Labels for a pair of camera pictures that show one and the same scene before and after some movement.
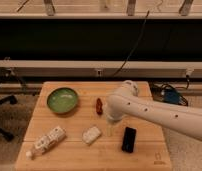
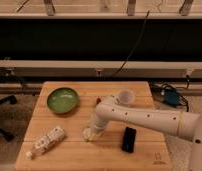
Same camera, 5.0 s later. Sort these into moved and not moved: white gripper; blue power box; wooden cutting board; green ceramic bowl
Moved: white gripper
Not moved: wooden cutting board; blue power box; green ceramic bowl
